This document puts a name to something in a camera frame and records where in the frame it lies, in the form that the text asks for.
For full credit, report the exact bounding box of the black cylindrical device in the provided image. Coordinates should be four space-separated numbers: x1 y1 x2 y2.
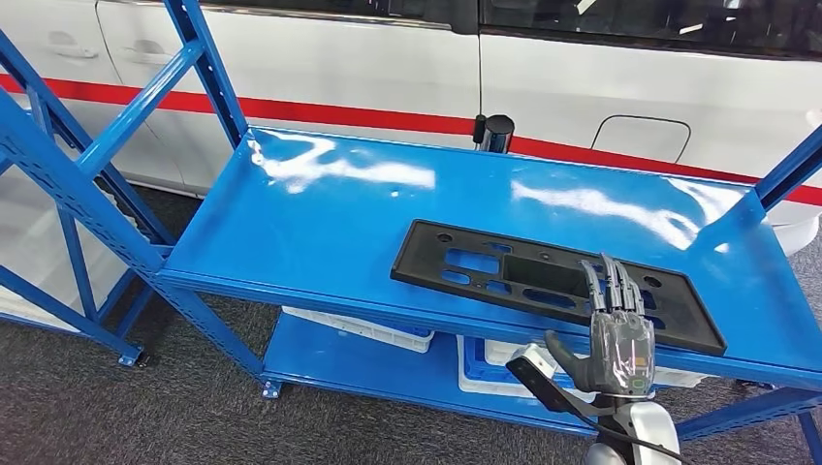
471 113 517 155

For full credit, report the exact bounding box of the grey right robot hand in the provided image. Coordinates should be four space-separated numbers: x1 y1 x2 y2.
544 252 656 396

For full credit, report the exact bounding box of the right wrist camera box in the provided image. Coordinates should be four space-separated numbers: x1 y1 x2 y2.
505 343 602 419

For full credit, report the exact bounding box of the blue plastic crate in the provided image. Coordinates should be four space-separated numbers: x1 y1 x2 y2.
463 336 580 392

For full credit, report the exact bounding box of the white car with red stripe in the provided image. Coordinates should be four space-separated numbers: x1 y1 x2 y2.
0 0 822 258

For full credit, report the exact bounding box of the black plastic panel part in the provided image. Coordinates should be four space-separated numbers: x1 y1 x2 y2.
390 219 728 357

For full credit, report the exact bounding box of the blue metal shelf rack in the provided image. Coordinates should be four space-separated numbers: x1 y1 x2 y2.
0 28 177 368
0 0 822 465

